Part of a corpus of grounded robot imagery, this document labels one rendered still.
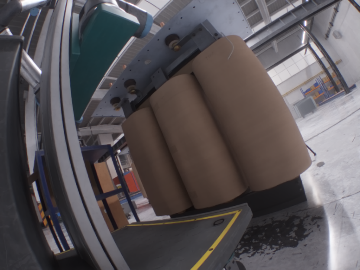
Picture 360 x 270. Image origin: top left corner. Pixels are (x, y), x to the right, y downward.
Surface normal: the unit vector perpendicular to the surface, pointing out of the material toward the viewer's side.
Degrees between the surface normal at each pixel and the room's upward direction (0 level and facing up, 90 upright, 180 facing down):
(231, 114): 90
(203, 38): 90
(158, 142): 90
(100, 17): 180
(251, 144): 90
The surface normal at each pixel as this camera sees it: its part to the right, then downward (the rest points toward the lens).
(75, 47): 0.70, -0.44
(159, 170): -0.13, -0.17
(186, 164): -0.56, 0.06
